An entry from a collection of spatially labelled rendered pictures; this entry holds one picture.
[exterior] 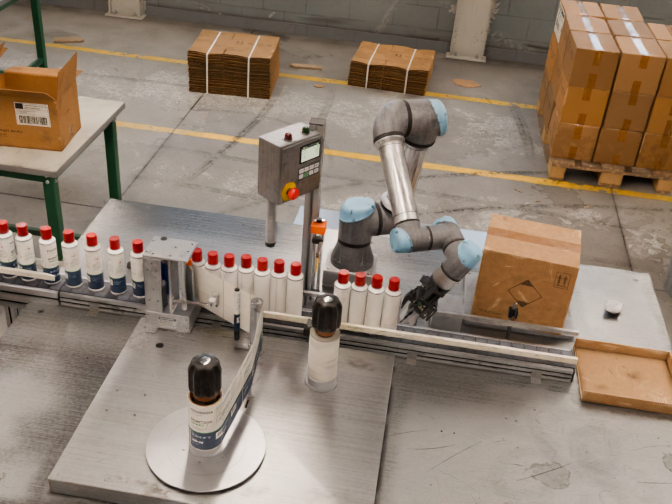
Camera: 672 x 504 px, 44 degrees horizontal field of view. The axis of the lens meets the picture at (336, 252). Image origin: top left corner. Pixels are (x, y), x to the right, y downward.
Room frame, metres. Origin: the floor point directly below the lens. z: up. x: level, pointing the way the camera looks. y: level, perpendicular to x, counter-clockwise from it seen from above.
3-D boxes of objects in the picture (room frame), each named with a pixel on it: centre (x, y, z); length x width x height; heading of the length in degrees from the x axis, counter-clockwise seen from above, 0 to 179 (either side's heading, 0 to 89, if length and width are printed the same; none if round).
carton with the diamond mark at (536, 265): (2.31, -0.64, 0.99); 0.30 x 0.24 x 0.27; 77
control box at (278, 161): (2.19, 0.16, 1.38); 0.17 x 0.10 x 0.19; 139
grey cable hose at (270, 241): (2.21, 0.21, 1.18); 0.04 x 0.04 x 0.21
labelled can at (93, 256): (2.17, 0.77, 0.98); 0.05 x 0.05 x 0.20
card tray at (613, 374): (1.99, -0.93, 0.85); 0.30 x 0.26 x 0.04; 84
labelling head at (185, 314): (2.05, 0.49, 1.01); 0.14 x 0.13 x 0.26; 84
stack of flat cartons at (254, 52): (6.22, 0.91, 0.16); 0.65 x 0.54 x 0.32; 88
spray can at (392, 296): (2.07, -0.18, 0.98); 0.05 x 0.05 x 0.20
